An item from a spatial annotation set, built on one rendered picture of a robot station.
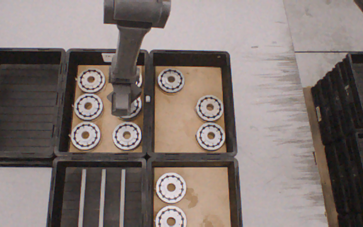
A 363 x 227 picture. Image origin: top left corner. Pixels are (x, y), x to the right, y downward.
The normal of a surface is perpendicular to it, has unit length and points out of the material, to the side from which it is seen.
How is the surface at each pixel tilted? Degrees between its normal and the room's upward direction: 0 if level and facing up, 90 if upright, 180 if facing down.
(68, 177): 0
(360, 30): 0
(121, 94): 11
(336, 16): 0
